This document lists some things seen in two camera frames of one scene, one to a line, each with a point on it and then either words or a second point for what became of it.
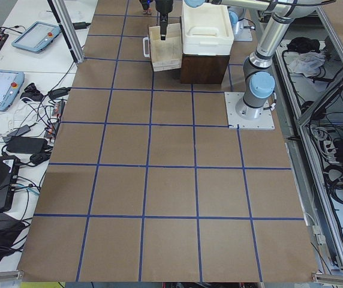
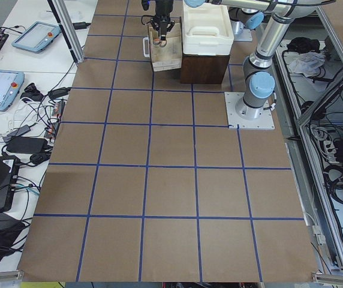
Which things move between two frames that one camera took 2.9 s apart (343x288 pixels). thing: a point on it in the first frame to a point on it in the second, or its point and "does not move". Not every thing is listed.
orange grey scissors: x=149 y=11 to x=157 y=41
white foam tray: x=207 y=30 does not move
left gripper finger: x=163 y=27 does not move
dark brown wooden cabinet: x=201 y=69 does not move
